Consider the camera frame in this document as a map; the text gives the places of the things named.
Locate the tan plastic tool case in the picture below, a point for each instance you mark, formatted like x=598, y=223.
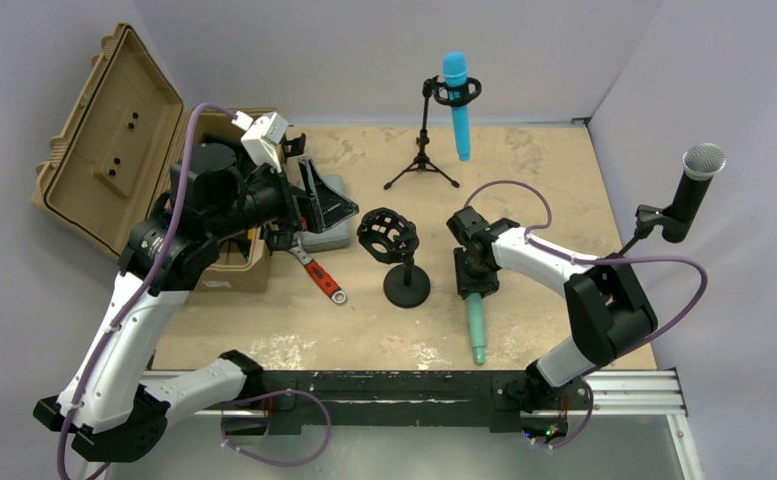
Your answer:
x=111, y=160

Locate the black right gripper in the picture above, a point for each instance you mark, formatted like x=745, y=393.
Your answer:
x=485, y=286

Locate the green microphone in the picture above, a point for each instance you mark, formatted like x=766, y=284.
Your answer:
x=476, y=321

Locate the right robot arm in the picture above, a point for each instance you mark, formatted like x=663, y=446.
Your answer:
x=608, y=310

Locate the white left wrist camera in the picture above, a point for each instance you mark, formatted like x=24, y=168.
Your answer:
x=262, y=137

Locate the black round-base shock-mount stand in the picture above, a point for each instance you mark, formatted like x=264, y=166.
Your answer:
x=392, y=239

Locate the blue microphone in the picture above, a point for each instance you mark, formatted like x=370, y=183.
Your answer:
x=455, y=74

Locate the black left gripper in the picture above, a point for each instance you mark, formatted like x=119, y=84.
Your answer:
x=319, y=209

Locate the black silver-head microphone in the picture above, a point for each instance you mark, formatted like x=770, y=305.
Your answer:
x=701, y=164

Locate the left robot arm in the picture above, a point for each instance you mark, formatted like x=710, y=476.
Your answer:
x=106, y=413

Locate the black mounting base rail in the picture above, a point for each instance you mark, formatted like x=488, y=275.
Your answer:
x=290, y=410

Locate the aluminium frame rail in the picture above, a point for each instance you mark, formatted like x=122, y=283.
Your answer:
x=614, y=391

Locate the red adjustable wrench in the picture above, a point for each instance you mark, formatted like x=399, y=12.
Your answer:
x=324, y=281

